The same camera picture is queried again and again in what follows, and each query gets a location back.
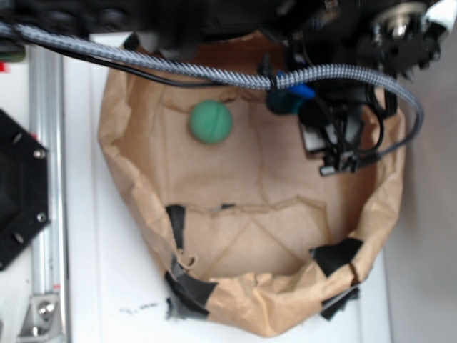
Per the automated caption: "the metal corner bracket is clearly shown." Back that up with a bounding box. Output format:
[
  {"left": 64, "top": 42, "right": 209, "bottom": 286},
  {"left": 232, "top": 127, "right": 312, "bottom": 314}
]
[{"left": 16, "top": 294, "right": 64, "bottom": 342}]

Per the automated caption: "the black hexagonal mount plate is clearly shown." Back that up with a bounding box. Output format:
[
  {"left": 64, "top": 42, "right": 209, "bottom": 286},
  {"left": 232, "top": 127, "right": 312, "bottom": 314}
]
[{"left": 1, "top": 111, "right": 49, "bottom": 271}]

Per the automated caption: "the aluminium extrusion rail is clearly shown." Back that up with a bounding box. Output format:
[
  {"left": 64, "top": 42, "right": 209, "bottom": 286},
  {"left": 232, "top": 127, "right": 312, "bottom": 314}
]
[{"left": 28, "top": 46, "right": 71, "bottom": 343}]

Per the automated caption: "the braided grey white cable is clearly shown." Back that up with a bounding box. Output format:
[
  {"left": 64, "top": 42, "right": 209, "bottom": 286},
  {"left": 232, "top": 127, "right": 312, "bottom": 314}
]
[{"left": 0, "top": 21, "right": 426, "bottom": 165}]

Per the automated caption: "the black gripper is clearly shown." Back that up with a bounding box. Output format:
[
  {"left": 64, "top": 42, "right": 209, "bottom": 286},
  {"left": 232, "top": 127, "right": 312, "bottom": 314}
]
[{"left": 296, "top": 84, "right": 385, "bottom": 177}]

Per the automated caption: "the dark green plastic pickle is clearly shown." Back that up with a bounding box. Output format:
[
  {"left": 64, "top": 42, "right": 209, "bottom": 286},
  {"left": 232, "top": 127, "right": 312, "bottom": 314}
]
[{"left": 266, "top": 91, "right": 304, "bottom": 116}]

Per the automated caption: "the crumpled brown paper bag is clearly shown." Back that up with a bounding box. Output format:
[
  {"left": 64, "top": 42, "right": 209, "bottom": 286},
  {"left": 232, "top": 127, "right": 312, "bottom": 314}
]
[{"left": 98, "top": 31, "right": 408, "bottom": 339}]

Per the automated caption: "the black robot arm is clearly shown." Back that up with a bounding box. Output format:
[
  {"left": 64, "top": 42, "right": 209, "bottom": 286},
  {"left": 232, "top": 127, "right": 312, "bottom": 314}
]
[{"left": 1, "top": 1, "right": 456, "bottom": 176}]

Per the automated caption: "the green foam golf ball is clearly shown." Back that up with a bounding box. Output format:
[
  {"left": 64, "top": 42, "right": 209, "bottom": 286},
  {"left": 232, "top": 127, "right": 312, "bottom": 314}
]
[{"left": 189, "top": 100, "right": 233, "bottom": 144}]

